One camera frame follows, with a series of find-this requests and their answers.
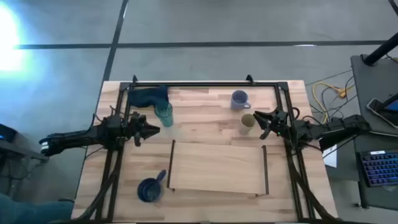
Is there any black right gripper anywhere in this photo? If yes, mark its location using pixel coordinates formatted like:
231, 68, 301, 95
252, 109, 295, 140

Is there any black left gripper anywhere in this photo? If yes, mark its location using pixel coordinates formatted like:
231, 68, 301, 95
123, 111, 162, 148

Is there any teal glass tumbler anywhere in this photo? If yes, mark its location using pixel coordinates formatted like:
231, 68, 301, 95
154, 101, 174, 128

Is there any lavender ceramic mug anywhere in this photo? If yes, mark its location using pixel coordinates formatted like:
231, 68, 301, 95
230, 90, 252, 111

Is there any light wooden shelf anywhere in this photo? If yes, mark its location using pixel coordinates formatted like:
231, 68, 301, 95
167, 139, 270, 197

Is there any dark blue cloth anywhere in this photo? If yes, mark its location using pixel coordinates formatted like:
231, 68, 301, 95
127, 86, 170, 109

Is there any white paper sheet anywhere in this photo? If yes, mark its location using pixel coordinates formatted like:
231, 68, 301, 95
322, 144, 338, 169

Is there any grey desk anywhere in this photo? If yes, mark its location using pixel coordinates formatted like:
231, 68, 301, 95
350, 54, 398, 209

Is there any tablet with grey case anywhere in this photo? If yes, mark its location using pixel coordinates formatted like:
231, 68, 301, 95
366, 93, 398, 129

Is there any black backlit keyboard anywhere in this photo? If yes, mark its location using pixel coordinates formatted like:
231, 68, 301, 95
359, 150, 398, 188

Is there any grey side table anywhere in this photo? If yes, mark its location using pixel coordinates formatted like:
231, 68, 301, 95
0, 123, 50, 187

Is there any black pole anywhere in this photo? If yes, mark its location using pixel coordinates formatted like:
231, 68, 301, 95
362, 30, 398, 66

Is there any black device with blue light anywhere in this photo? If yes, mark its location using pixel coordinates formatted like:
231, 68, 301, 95
0, 123, 18, 144

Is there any person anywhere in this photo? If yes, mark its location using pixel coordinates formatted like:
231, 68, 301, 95
0, 192, 75, 224

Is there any yellow cable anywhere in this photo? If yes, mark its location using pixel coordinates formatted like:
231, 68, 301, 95
312, 81, 355, 125

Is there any black cable bundle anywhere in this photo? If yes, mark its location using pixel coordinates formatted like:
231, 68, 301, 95
77, 149, 123, 222
285, 149, 340, 223

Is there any black metal table frame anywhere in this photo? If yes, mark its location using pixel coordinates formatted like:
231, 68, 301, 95
93, 74, 318, 223

